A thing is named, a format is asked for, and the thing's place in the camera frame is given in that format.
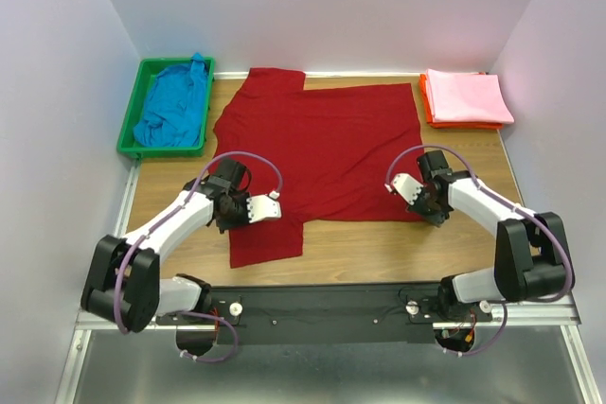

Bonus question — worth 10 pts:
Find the pink folded t-shirt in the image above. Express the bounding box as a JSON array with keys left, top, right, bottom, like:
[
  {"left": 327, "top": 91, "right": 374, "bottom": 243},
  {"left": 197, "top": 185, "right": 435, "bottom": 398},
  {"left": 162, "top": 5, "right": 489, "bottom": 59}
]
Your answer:
[{"left": 424, "top": 69, "right": 514, "bottom": 125}]

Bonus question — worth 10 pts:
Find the orange folded t-shirt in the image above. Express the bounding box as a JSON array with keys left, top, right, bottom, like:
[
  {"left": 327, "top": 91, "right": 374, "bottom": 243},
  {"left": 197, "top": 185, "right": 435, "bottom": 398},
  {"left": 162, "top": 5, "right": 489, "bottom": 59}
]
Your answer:
[{"left": 419, "top": 74, "right": 504, "bottom": 131}]

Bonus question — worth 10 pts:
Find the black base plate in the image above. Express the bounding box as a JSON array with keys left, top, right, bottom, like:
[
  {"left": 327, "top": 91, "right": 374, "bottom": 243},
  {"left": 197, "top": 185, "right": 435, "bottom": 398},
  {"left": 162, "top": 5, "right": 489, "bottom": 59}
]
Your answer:
[{"left": 155, "top": 280, "right": 493, "bottom": 347}]

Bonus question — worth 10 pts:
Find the red t-shirt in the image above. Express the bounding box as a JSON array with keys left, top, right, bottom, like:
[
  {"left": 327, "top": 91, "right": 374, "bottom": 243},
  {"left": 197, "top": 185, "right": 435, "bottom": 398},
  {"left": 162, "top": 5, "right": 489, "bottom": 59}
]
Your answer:
[{"left": 214, "top": 68, "right": 421, "bottom": 268}]

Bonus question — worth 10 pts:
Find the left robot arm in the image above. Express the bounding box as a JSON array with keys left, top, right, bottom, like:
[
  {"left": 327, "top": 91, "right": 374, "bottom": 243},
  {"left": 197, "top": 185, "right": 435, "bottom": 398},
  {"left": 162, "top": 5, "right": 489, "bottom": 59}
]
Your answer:
[{"left": 80, "top": 158, "right": 252, "bottom": 333}]

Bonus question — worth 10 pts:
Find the aluminium frame rail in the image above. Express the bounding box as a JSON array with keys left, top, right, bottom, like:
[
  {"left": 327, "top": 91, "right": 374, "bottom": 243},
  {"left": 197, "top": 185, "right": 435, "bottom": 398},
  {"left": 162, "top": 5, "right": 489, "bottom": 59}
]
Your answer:
[{"left": 55, "top": 160, "right": 603, "bottom": 403}]

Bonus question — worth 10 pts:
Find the blue t-shirt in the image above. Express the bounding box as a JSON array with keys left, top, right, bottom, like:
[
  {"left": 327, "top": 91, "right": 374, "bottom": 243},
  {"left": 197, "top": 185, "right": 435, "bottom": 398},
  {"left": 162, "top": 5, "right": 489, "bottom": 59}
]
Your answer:
[{"left": 134, "top": 53, "right": 209, "bottom": 148}]

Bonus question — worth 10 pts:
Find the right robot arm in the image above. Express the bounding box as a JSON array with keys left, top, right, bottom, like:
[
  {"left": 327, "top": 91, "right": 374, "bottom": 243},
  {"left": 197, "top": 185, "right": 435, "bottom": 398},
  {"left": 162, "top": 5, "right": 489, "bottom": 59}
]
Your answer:
[{"left": 390, "top": 149, "right": 575, "bottom": 314}]

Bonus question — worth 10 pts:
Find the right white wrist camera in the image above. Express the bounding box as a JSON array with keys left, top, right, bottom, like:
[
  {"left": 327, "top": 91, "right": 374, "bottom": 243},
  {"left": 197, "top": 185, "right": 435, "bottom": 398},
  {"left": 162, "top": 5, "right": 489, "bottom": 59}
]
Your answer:
[{"left": 385, "top": 173, "right": 424, "bottom": 205}]

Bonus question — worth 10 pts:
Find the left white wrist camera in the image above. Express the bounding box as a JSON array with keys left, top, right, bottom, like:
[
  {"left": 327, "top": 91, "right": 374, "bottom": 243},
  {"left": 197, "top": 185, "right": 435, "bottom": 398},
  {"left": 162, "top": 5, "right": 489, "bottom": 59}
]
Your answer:
[{"left": 246, "top": 192, "right": 282, "bottom": 224}]

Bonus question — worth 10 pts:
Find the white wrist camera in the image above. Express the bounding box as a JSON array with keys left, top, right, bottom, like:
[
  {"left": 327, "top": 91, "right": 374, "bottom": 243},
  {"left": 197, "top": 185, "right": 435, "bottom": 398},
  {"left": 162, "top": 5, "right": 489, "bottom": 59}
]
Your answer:
[
  {"left": 385, "top": 173, "right": 424, "bottom": 205},
  {"left": 246, "top": 192, "right": 282, "bottom": 224}
]

